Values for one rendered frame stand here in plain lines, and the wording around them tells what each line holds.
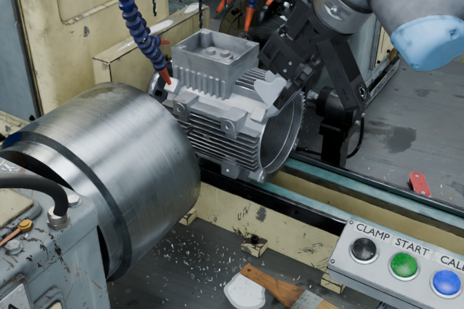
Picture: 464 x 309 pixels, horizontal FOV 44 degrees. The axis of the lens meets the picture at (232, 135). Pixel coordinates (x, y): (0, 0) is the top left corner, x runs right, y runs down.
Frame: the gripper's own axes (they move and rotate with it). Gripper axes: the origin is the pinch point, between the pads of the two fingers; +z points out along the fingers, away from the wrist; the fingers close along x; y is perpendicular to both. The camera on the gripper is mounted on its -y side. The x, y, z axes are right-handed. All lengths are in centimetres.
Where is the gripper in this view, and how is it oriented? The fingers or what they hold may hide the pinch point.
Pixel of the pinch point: (275, 113)
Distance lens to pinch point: 93.8
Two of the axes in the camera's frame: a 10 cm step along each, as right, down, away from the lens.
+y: -7.3, -6.7, 1.0
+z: -4.3, 5.7, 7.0
